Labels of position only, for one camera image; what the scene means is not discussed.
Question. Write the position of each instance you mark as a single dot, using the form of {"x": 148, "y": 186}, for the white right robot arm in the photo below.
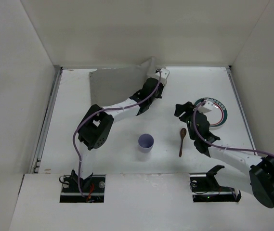
{"x": 243, "y": 169}

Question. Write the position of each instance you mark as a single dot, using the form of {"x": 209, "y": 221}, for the lavender cup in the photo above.
{"x": 145, "y": 143}

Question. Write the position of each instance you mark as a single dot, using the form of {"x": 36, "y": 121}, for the green rimmed white plate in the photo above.
{"x": 218, "y": 116}

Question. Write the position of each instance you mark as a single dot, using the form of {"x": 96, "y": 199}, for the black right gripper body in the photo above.
{"x": 186, "y": 111}

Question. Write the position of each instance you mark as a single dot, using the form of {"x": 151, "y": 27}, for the right aluminium table rail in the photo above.
{"x": 229, "y": 72}

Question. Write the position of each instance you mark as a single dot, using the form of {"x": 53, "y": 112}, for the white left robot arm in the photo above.
{"x": 95, "y": 127}

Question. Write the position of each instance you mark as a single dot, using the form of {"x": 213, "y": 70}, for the brown wooden spoon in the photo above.
{"x": 183, "y": 133}

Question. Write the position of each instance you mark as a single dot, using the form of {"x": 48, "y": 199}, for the grey cloth placemat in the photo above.
{"x": 114, "y": 85}

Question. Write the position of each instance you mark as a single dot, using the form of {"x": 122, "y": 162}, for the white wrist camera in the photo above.
{"x": 162, "y": 74}
{"x": 207, "y": 106}

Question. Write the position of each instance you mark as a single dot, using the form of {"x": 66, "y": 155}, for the aluminium table rail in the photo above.
{"x": 229, "y": 72}
{"x": 38, "y": 151}

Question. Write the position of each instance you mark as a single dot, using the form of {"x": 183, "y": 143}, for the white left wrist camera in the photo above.
{"x": 162, "y": 74}

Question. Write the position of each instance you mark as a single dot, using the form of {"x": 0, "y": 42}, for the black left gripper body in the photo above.
{"x": 158, "y": 86}

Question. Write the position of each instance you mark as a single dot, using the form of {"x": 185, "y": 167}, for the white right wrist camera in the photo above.
{"x": 207, "y": 106}

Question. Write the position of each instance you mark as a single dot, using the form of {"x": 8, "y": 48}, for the left aluminium table rail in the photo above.
{"x": 38, "y": 151}

